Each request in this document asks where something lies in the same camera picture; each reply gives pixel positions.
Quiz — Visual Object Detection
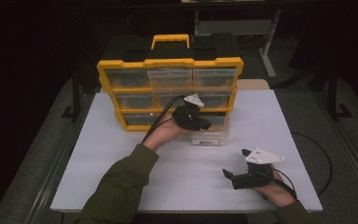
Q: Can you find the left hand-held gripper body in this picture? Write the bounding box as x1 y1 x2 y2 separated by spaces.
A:
171 92 206 132

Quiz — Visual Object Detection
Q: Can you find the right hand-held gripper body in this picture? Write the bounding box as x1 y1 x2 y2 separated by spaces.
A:
231 147 286 191

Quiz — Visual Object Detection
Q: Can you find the clear plastic drawer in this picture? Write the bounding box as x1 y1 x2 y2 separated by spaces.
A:
191 115 230 147

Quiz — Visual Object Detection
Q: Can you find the yellow drawer organizer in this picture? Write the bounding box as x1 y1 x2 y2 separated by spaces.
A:
96 33 245 133

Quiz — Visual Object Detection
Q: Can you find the person's left hand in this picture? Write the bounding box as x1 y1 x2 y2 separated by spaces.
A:
142 111 194 153

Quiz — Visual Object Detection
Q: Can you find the person's right hand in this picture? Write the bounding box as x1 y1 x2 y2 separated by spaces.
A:
253 164 296 209

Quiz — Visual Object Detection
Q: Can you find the light wooden board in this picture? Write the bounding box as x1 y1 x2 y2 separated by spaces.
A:
236 78 271 91

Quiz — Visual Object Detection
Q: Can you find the black metal stand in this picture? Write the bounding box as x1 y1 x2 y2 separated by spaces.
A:
61 68 86 123
326 65 354 121

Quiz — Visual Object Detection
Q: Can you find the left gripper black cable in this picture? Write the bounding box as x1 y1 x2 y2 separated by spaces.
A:
141 94 187 146

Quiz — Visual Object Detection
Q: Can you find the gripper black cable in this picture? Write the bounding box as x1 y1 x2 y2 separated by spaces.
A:
141 94 187 146
260 167 299 201

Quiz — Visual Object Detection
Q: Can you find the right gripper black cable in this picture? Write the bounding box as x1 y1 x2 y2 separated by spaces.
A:
260 167 299 201

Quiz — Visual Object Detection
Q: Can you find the black floor cable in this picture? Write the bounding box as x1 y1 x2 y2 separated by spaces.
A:
291 131 335 197

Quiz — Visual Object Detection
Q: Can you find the white desk frame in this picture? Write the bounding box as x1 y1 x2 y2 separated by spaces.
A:
193 7 282 79

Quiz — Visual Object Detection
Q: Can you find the grey metal rail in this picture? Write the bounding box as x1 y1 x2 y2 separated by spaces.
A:
310 91 358 200
24 92 95 224

